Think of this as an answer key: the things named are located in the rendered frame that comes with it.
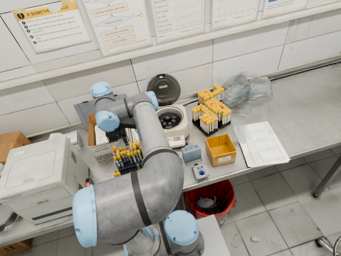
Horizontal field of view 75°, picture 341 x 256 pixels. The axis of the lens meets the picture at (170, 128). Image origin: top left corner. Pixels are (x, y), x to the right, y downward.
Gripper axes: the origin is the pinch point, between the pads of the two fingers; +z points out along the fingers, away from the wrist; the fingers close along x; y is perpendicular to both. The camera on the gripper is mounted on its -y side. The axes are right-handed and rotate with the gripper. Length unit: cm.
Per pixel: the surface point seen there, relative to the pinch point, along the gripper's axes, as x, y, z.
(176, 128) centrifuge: -15.4, -26.5, 14.8
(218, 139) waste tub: -3, -48, 19
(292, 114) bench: -11, -102, 26
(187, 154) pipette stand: 2.3, -27.5, 17.8
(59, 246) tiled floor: -10, 89, 114
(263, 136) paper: 0, -75, 24
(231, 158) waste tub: 10, -50, 21
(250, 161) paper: 13, -60, 24
